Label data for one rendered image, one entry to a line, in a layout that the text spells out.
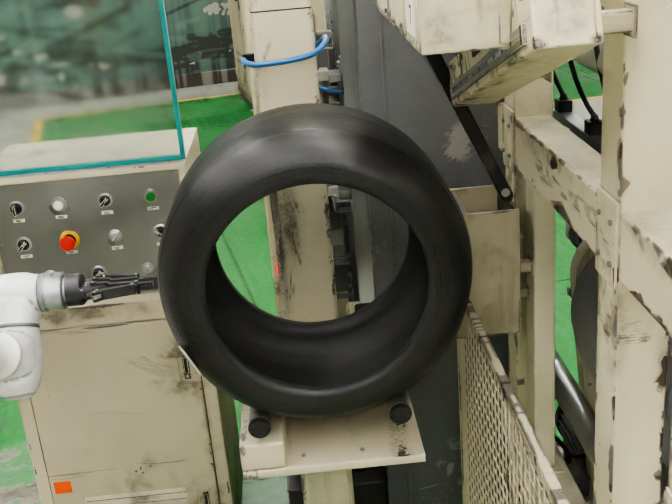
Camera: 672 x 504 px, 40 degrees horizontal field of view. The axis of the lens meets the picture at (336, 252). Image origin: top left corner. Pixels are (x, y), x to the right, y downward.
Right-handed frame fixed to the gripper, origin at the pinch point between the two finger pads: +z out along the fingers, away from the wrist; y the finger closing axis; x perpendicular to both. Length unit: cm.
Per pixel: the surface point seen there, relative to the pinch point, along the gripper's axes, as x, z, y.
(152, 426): 54, -12, 27
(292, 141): -41, 36, -43
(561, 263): 105, 166, 239
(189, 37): 49, -74, 858
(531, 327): 17, 86, -9
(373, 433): 26, 46, -34
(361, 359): 14, 46, -23
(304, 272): -1.2, 35.1, -6.4
